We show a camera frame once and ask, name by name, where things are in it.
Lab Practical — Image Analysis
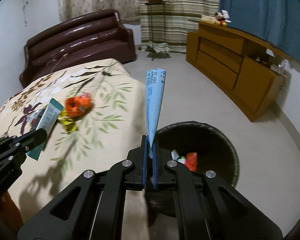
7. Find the white teal toothpaste box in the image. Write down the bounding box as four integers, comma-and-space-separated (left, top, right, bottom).
27, 98, 63, 160

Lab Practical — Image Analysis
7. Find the red plastic bag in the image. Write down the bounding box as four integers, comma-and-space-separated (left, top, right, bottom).
185, 152, 198, 172

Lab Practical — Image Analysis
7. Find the yellow foil wrapper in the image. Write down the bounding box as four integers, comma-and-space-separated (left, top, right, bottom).
58, 109, 78, 134

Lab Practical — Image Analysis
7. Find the green white wipes pack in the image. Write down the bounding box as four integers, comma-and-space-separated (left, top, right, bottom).
171, 150, 186, 165

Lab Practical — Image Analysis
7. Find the orange plastic bag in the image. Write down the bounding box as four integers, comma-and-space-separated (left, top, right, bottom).
65, 93, 93, 118

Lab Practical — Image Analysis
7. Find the light blue paper tube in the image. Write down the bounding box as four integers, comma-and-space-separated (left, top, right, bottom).
146, 68, 166, 159

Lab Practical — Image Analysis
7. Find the black wicker trash bin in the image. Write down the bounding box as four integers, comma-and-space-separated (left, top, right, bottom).
155, 121, 240, 187

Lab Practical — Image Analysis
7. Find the dark printed box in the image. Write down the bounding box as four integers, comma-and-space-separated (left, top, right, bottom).
26, 106, 47, 131

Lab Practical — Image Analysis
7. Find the floral beige tablecloth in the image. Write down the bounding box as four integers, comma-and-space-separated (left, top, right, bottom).
0, 59, 146, 221

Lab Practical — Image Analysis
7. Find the dark brown leather sofa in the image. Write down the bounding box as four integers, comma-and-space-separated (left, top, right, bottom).
19, 9, 136, 87

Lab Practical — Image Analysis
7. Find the wooden TV cabinet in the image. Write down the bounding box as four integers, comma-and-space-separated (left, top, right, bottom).
186, 21, 292, 122

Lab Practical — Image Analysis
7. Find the white router on cabinet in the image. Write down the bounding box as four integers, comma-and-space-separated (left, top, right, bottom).
270, 59, 289, 75

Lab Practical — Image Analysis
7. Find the black metal plant stand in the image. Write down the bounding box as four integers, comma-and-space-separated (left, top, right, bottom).
145, 1, 169, 61

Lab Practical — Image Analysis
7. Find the checkered cloth on stand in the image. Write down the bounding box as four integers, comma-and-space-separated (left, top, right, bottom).
146, 41, 171, 53

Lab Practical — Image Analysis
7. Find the small cardboard box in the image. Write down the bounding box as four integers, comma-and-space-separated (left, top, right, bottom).
201, 15, 217, 24

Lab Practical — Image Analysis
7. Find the Mickey Mouse plush toy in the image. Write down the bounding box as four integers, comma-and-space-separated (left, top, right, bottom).
215, 12, 227, 27

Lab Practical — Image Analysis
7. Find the blue curtain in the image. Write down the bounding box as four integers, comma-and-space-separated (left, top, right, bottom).
219, 0, 300, 62

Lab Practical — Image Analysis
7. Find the striped curtain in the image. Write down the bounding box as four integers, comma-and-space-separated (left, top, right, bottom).
140, 0, 219, 53

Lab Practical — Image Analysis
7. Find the white cable on sofa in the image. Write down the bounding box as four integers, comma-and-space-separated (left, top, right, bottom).
45, 52, 70, 73

